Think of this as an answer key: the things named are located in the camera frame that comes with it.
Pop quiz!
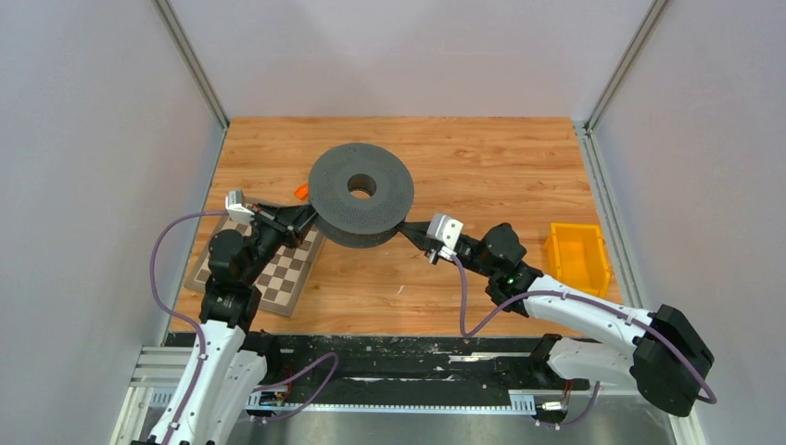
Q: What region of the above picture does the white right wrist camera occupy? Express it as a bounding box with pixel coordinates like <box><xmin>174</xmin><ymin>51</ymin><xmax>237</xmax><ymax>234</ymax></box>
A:
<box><xmin>426</xmin><ymin>213</ymin><xmax>463</xmax><ymax>264</ymax></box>

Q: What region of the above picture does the slotted aluminium cable duct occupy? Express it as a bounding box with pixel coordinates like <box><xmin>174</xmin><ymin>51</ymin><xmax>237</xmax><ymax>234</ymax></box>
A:
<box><xmin>148</xmin><ymin>388</ymin><xmax>537</xmax><ymax>415</ymax></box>

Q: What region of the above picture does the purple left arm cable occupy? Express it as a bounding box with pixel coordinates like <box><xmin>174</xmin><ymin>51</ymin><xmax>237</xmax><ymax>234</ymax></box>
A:
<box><xmin>149</xmin><ymin>210</ymin><xmax>340</xmax><ymax>445</ymax></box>

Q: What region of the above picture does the aluminium frame post left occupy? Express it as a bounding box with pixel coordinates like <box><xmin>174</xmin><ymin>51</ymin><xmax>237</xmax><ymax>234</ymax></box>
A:
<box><xmin>151</xmin><ymin>0</ymin><xmax>230</xmax><ymax>133</ymax></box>

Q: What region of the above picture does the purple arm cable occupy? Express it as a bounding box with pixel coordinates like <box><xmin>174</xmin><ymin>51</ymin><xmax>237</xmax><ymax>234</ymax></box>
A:
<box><xmin>450</xmin><ymin>253</ymin><xmax>718</xmax><ymax>430</ymax></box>
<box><xmin>149</xmin><ymin>210</ymin><xmax>340</xmax><ymax>445</ymax></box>

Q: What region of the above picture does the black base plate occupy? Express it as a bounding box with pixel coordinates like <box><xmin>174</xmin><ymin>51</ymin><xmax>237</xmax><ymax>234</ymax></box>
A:
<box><xmin>261</xmin><ymin>334</ymin><xmax>590</xmax><ymax>407</ymax></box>

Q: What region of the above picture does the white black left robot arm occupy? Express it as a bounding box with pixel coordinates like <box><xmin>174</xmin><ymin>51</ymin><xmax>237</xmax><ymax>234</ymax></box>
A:
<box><xmin>145</xmin><ymin>204</ymin><xmax>316</xmax><ymax>444</ymax></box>

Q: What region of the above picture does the orange curved plastic piece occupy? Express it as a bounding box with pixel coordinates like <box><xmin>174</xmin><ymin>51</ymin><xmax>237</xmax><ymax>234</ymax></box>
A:
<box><xmin>295</xmin><ymin>184</ymin><xmax>310</xmax><ymax>201</ymax></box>

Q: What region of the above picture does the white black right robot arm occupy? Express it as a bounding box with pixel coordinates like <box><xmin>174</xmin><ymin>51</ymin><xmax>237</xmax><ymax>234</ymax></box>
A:
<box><xmin>397</xmin><ymin>214</ymin><xmax>717</xmax><ymax>417</ymax></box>

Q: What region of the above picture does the yellow plastic bin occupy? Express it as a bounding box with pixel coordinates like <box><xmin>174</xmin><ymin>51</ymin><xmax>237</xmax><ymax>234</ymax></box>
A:
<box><xmin>545</xmin><ymin>222</ymin><xmax>612</xmax><ymax>298</ymax></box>

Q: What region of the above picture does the aluminium frame post right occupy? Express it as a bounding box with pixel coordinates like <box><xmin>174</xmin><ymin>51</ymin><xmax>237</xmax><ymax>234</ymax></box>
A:
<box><xmin>584</xmin><ymin>0</ymin><xmax>670</xmax><ymax>133</ymax></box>

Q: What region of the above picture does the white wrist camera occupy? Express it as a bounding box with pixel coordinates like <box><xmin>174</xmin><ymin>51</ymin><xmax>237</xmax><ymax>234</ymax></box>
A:
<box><xmin>426</xmin><ymin>213</ymin><xmax>463</xmax><ymax>264</ymax></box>
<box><xmin>225</xmin><ymin>189</ymin><xmax>254</xmax><ymax>225</ymax></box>

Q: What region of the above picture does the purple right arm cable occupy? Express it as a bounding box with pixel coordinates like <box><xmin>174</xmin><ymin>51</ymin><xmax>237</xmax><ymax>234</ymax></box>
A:
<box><xmin>450</xmin><ymin>253</ymin><xmax>718</xmax><ymax>430</ymax></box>

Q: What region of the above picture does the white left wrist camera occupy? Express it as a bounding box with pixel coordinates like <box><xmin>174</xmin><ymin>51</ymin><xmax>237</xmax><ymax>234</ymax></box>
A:
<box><xmin>225</xmin><ymin>189</ymin><xmax>254</xmax><ymax>225</ymax></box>

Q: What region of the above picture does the wooden chessboard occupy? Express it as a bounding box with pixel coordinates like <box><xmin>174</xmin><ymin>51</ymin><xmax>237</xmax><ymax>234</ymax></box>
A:
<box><xmin>184</xmin><ymin>216</ymin><xmax>324</xmax><ymax>317</ymax></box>

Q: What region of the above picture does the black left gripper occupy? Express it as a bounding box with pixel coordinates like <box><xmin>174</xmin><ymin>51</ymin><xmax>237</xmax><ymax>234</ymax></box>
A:
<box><xmin>241</xmin><ymin>200</ymin><xmax>322</xmax><ymax>285</ymax></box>

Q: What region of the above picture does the black cable spool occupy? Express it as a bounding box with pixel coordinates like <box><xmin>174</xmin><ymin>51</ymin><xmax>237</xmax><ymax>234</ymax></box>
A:
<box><xmin>308</xmin><ymin>143</ymin><xmax>414</xmax><ymax>248</ymax></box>

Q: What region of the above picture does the aluminium side rail right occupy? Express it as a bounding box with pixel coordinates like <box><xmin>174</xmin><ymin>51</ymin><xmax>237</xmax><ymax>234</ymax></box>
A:
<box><xmin>574</xmin><ymin>121</ymin><xmax>707</xmax><ymax>445</ymax></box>

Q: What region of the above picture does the aluminium frame post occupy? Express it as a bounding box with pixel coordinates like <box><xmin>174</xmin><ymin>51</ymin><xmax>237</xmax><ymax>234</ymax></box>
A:
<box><xmin>584</xmin><ymin>0</ymin><xmax>670</xmax><ymax>133</ymax></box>
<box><xmin>151</xmin><ymin>0</ymin><xmax>230</xmax><ymax>133</ymax></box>

